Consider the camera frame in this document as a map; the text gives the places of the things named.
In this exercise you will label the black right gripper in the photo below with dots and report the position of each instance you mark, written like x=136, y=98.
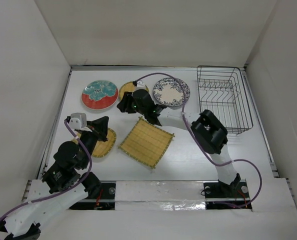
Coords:
x=126, y=102

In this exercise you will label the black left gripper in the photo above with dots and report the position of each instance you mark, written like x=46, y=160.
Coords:
x=100, y=126

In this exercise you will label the red and teal floral plate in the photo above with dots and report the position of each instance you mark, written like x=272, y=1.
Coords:
x=99, y=95

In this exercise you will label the blue and white floral plate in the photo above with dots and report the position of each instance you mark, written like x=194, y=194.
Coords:
x=171, y=93

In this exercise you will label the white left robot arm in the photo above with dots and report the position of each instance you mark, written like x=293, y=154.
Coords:
x=68, y=180

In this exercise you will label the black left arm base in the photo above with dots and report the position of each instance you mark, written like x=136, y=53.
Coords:
x=103, y=201

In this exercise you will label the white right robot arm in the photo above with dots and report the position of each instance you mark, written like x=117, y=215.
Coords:
x=205, y=128

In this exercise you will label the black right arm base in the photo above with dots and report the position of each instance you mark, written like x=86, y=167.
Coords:
x=216, y=199

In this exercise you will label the rounded bamboo tray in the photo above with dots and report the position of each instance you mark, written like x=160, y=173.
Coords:
x=105, y=146

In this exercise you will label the round bamboo tray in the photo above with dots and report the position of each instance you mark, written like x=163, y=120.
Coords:
x=127, y=87

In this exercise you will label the square bamboo mat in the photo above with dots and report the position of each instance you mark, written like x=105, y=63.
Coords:
x=146, y=143

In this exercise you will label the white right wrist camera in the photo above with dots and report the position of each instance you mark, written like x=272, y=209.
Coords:
x=139, y=85

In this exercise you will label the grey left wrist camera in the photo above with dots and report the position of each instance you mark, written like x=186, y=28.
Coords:
x=77, y=121

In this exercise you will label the grey wire dish rack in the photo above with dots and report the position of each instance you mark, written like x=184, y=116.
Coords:
x=222, y=90

